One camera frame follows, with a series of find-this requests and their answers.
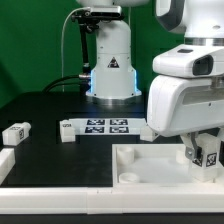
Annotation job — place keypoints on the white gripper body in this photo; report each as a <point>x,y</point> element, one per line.
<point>177,106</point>

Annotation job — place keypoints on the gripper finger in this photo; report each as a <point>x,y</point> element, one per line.
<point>192,151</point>
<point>220,135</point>

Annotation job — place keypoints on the marker tag sheet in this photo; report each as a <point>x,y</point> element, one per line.
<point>107,126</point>

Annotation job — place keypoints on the white square tabletop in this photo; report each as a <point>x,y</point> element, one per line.
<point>160,164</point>

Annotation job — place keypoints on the black camera on stand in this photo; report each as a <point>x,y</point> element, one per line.
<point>88,20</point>

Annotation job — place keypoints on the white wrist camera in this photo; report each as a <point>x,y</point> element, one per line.
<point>190,61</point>

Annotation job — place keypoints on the white U-shaped obstacle fence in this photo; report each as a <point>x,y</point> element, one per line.
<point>126,198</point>

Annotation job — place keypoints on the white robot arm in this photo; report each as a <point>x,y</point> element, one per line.
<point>113,78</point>

